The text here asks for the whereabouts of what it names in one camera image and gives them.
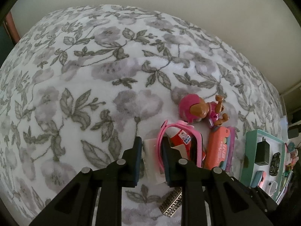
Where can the white charger cube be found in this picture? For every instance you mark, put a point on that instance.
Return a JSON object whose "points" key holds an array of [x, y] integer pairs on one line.
{"points": [[272, 188]]}

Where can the clear plastic container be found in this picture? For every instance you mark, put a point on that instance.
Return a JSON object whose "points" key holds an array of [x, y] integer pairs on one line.
{"points": [[283, 127]]}

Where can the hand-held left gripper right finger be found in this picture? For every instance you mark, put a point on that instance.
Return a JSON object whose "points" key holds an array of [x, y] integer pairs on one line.
{"points": [[165, 162]]}

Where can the dark cabinet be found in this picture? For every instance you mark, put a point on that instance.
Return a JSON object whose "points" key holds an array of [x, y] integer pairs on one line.
{"points": [[4, 40]]}

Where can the black charger plug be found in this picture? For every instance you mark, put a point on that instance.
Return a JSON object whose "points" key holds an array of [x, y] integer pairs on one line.
{"points": [[263, 151]]}

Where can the pink blue green toy knife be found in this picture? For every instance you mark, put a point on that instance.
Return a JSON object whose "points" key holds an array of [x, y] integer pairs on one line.
{"points": [[258, 179]]}

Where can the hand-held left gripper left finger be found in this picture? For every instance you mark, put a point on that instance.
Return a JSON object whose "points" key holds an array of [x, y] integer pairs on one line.
{"points": [[137, 160]]}

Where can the black gold patterned lighter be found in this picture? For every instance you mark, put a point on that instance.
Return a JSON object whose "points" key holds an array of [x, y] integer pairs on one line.
{"points": [[170, 204]]}

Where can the pink brown dog toy figure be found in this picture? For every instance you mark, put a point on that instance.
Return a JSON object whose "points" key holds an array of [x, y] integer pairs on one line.
{"points": [[190, 108]]}

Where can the purple plastic block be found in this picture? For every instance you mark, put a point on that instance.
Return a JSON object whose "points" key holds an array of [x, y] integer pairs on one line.
{"points": [[231, 150]]}

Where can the teal rimmed white tray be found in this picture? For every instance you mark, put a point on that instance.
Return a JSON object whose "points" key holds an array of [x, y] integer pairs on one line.
{"points": [[249, 155]]}

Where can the colourful small trinkets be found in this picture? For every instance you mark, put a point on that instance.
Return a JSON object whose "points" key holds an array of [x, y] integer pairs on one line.
{"points": [[291, 157]]}

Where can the white plastic holder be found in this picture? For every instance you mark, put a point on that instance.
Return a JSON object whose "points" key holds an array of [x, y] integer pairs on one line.
{"points": [[150, 162]]}

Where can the pink bed frame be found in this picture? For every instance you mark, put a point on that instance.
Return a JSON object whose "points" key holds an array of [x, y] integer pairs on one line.
{"points": [[13, 28]]}

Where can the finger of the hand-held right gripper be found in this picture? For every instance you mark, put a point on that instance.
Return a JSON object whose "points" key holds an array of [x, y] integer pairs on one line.
{"points": [[261, 197]]}

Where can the small red white tube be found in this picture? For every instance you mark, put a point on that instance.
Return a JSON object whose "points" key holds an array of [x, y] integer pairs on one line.
{"points": [[182, 137]]}

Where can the pink silicone wristband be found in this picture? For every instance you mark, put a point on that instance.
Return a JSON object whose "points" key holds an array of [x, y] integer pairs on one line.
{"points": [[197, 146]]}

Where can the black toy car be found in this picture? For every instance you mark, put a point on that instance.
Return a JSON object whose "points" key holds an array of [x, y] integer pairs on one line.
{"points": [[274, 164]]}

